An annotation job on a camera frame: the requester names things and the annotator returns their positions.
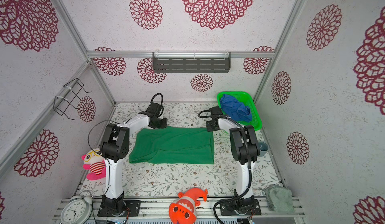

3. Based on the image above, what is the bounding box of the green tank top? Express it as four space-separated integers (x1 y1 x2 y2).
128 126 215 164

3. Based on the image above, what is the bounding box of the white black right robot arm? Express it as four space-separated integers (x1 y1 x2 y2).
206 115 260 208

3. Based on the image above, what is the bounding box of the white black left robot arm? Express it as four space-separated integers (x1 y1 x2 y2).
99 110 167 210

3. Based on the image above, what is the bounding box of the blue tank top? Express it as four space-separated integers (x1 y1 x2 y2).
220 94 253 122

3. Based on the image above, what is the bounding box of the bright green plastic basket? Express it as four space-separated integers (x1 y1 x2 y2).
217 91 263 131

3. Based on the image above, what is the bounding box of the teal green cup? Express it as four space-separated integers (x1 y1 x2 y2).
258 141 269 157

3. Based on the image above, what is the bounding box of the pink striped plush toy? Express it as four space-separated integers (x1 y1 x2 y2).
81 148 106 181

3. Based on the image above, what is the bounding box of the red fish plush toy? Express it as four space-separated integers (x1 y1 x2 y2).
168 188 208 224

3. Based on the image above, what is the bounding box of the light green folded cloth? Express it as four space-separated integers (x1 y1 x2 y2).
264 185 295 214

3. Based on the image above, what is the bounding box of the white alarm clock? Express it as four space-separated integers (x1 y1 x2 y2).
60 196 93 224

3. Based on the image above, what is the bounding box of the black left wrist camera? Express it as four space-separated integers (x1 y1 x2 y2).
146 102 164 117

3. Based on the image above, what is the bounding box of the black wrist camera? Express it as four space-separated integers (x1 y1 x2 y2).
209 106 224 118
146 102 164 117

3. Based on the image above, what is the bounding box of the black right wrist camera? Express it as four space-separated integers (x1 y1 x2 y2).
209 106 224 118

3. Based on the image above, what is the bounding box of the dark grey wall shelf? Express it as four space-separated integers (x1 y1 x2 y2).
152 53 231 74

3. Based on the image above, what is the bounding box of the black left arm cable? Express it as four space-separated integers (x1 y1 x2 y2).
87 93 164 224

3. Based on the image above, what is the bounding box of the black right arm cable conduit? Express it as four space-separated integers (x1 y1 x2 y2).
198 109 253 224

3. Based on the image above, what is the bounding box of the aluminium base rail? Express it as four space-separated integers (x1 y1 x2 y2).
86 197 305 224

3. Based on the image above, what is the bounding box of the black wire wall rack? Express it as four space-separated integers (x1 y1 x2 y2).
53 78 92 120

